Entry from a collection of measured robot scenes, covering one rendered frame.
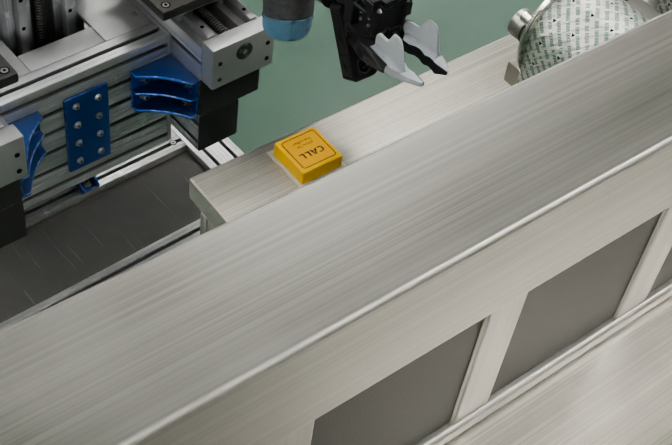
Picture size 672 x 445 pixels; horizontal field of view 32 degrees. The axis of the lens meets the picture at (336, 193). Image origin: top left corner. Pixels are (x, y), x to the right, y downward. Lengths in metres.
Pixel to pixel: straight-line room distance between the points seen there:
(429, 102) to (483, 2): 1.74
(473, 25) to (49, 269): 1.54
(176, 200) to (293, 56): 0.81
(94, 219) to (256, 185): 0.92
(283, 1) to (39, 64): 0.53
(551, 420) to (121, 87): 1.45
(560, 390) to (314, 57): 2.46
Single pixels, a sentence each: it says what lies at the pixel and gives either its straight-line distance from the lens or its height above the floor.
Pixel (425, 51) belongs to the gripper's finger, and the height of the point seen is 1.10.
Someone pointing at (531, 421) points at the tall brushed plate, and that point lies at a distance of 0.79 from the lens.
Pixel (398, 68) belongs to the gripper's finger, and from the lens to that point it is 1.51.
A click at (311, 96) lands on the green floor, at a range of 3.09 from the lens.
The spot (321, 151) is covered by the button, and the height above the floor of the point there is 0.92.
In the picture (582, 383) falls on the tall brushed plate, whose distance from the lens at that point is 0.82.
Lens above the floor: 2.08
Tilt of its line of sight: 47 degrees down
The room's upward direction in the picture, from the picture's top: 9 degrees clockwise
